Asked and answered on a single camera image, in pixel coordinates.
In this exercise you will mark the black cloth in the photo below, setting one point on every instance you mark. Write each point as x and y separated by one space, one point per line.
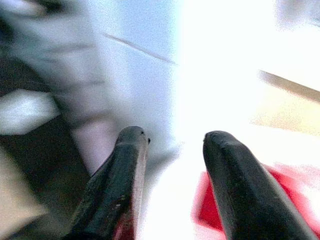
47 160

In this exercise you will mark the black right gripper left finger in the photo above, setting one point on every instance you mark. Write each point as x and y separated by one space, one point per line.
115 190

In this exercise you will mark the red cloth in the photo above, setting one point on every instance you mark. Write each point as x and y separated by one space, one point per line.
210 212

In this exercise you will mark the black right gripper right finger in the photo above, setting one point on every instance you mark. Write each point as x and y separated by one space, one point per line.
245 190

